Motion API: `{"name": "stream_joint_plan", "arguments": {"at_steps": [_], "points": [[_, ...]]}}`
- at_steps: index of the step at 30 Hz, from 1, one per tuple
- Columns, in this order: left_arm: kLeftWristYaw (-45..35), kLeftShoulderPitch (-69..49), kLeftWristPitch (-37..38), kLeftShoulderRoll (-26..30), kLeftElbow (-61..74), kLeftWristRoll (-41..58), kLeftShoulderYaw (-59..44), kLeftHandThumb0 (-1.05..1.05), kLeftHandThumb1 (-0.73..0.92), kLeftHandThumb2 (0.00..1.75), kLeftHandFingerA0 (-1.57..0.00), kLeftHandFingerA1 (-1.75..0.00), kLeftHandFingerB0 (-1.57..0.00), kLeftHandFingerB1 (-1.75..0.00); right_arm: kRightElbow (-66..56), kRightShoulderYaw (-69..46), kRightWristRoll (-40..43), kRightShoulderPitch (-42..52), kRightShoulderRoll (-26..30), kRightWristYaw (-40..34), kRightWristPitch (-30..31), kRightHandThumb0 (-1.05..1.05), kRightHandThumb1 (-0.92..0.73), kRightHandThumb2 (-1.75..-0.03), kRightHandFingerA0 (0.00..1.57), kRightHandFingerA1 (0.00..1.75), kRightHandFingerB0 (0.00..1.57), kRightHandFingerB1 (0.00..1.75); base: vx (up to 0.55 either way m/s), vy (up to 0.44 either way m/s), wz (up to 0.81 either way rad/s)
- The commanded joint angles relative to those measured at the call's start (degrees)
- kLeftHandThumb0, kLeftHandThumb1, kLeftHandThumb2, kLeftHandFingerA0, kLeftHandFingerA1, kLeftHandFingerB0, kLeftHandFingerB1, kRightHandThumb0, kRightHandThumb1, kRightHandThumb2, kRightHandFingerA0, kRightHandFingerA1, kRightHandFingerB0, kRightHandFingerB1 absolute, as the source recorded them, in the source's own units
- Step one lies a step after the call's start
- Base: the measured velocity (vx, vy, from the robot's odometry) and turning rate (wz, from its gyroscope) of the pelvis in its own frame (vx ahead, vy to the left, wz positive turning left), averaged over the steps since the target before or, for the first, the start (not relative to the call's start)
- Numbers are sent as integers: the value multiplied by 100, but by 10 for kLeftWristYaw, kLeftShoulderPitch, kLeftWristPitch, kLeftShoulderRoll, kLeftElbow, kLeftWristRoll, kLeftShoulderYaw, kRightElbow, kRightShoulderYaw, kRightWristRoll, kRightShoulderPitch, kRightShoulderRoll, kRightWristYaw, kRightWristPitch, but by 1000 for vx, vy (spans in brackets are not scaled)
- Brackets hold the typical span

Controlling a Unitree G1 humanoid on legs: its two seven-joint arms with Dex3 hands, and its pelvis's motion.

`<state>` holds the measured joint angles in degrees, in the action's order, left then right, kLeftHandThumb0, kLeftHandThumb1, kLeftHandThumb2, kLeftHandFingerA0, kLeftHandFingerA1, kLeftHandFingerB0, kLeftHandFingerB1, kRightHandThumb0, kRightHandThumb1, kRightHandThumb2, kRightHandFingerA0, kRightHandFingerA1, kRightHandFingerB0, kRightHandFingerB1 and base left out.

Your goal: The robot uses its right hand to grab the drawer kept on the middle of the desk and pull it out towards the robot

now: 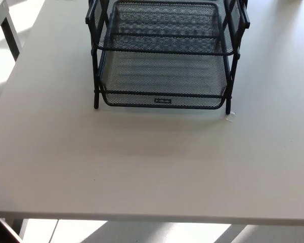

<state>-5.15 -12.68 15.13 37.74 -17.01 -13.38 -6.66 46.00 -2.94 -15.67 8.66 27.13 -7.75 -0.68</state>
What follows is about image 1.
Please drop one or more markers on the clear tape piece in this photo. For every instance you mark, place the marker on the clear tape piece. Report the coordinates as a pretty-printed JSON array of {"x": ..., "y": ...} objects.
[{"x": 231, "y": 117}]

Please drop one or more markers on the black mesh drawer tray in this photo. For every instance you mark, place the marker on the black mesh drawer tray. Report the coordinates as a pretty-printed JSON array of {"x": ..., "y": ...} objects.
[
  {"x": 164, "y": 43},
  {"x": 164, "y": 20}
]

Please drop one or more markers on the black mesh tray with label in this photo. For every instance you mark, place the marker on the black mesh tray with label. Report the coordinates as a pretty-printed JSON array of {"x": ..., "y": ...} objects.
[{"x": 164, "y": 76}]

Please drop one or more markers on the grey desk leg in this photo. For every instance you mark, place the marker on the grey desk leg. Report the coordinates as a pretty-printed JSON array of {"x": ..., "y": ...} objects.
[{"x": 19, "y": 226}]

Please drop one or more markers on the black metal organizer frame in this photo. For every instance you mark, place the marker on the black metal organizer frame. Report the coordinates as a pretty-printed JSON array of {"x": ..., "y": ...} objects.
[{"x": 96, "y": 101}]

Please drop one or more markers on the dark brown wooden frame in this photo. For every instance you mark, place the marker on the dark brown wooden frame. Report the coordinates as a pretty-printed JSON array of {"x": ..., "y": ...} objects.
[{"x": 2, "y": 230}]

